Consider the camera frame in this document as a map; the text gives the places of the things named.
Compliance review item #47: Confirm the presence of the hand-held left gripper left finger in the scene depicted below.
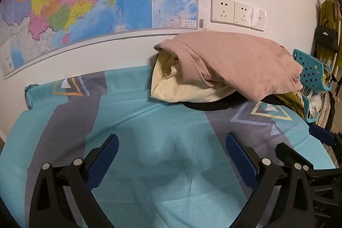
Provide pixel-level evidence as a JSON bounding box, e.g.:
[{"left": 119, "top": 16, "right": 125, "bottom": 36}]
[{"left": 29, "top": 133, "right": 120, "bottom": 228}]

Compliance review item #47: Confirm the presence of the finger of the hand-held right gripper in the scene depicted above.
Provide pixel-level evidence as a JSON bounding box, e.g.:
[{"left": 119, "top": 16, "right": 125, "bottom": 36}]
[
  {"left": 308, "top": 124, "right": 342, "bottom": 149},
  {"left": 275, "top": 142, "right": 336, "bottom": 174}
]

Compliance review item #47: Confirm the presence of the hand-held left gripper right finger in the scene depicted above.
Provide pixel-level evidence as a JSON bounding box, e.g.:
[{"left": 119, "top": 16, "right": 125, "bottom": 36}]
[{"left": 225, "top": 132, "right": 315, "bottom": 228}]

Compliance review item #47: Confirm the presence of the pink jacket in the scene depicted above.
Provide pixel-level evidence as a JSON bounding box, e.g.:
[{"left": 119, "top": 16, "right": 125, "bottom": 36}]
[{"left": 153, "top": 30, "right": 304, "bottom": 102}]

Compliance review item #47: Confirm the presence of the olive yellow cloth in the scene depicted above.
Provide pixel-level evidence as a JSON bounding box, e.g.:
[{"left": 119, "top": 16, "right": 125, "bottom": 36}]
[{"left": 276, "top": 90, "right": 306, "bottom": 119}]

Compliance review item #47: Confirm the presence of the black cloth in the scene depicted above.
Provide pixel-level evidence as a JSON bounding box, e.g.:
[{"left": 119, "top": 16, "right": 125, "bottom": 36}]
[{"left": 182, "top": 92, "right": 289, "bottom": 111}]

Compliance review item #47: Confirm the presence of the teal perforated plastic basket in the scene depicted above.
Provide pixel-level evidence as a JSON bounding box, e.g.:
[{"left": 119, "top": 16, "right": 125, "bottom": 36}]
[{"left": 292, "top": 49, "right": 333, "bottom": 123}]

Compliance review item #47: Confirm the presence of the teal grey patterned bed sheet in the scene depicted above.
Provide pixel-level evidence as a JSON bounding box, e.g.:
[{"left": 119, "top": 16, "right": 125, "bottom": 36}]
[{"left": 0, "top": 66, "right": 337, "bottom": 228}]

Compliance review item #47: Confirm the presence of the cream yellow cloth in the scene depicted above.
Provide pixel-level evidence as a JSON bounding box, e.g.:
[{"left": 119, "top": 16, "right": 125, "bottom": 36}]
[{"left": 150, "top": 50, "right": 241, "bottom": 103}]

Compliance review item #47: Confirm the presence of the black handbag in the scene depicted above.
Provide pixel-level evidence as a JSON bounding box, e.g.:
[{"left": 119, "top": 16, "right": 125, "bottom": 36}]
[{"left": 314, "top": 20, "right": 339, "bottom": 51}]

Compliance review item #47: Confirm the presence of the white wall socket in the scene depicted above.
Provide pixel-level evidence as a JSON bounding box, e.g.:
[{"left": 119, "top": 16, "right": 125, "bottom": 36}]
[
  {"left": 211, "top": 0, "right": 235, "bottom": 23},
  {"left": 234, "top": 0, "right": 253, "bottom": 27}
]

